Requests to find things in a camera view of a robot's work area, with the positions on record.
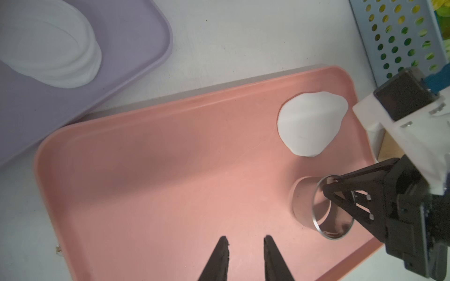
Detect lavender tray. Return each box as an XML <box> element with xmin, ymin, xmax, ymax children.
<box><xmin>1</xmin><ymin>1</ymin><xmax>173</xmax><ymax>164</ymax></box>

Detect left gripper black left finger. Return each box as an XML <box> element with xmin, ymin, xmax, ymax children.
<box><xmin>198</xmin><ymin>236</ymin><xmax>230</xmax><ymax>281</ymax></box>

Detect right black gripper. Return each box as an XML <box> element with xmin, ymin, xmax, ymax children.
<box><xmin>322</xmin><ymin>156</ymin><xmax>450</xmax><ymax>281</ymax></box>

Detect white dough piece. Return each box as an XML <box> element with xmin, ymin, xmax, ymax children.
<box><xmin>277</xmin><ymin>91</ymin><xmax>349</xmax><ymax>158</ymax></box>

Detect wooden dough roller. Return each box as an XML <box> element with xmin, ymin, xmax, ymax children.
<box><xmin>377</xmin><ymin>131</ymin><xmax>405</xmax><ymax>162</ymax></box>

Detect light blue plastic basket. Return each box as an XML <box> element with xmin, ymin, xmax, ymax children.
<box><xmin>350</xmin><ymin>0</ymin><xmax>449</xmax><ymax>86</ymax></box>

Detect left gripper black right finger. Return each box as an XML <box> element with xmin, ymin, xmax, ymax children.
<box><xmin>264</xmin><ymin>235</ymin><xmax>294</xmax><ymax>281</ymax></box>

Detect pink tray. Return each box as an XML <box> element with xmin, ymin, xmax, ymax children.
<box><xmin>34</xmin><ymin>67</ymin><xmax>381</xmax><ymax>281</ymax></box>

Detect round white dough disc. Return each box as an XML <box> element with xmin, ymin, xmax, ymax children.
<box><xmin>1</xmin><ymin>1</ymin><xmax>102</xmax><ymax>89</ymax></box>

